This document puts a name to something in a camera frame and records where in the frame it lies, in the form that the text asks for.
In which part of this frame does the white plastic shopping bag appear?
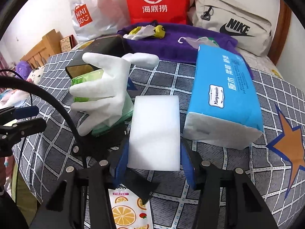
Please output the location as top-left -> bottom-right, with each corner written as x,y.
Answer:
67,0 -> 130,44

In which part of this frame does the blue tissue pack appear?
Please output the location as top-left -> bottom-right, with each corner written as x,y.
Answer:
183,45 -> 264,151

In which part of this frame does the white sponge block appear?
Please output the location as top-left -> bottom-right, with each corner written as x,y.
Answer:
127,95 -> 181,171

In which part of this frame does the yellow and black pouch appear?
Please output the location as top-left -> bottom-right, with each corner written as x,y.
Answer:
129,24 -> 166,39

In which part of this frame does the clear plastic packet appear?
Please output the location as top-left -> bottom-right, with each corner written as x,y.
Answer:
179,36 -> 210,50

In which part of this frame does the purple plush toy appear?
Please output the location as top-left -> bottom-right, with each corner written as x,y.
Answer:
16,61 -> 31,83

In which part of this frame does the brown patterned box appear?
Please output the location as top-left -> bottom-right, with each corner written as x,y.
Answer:
59,35 -> 78,52

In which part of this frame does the mint green tissue pack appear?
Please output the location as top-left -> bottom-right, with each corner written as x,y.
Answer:
91,93 -> 134,137

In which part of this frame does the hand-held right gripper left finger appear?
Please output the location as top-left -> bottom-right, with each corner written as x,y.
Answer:
29,142 -> 130,229

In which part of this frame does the wooden door frame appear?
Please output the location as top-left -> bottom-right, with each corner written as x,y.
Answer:
278,0 -> 292,65

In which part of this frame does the red paper bag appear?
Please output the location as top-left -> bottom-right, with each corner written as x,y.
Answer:
123,0 -> 191,25

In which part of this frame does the grey plaid blanket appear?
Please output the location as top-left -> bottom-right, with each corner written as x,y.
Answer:
12,52 -> 305,229

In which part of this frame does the purple fabric tray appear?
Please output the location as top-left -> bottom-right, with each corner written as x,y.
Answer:
117,23 -> 253,77

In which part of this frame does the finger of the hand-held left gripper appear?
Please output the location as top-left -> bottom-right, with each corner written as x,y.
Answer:
0,118 -> 47,140
0,106 -> 40,120

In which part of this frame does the beige waist bag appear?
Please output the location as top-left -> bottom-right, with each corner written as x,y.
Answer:
187,0 -> 273,57

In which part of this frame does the wooden headboard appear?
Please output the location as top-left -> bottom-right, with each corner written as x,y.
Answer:
20,29 -> 63,65

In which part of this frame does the white spotted plush toy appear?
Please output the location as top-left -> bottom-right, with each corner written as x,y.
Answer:
26,66 -> 46,84

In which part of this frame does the orange print wipe sachet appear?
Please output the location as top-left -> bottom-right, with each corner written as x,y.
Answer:
108,188 -> 153,229

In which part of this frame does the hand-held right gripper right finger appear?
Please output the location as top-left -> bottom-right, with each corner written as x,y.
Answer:
180,142 -> 279,229

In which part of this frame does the dark tin box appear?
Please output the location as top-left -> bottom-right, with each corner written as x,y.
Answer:
65,35 -> 125,80

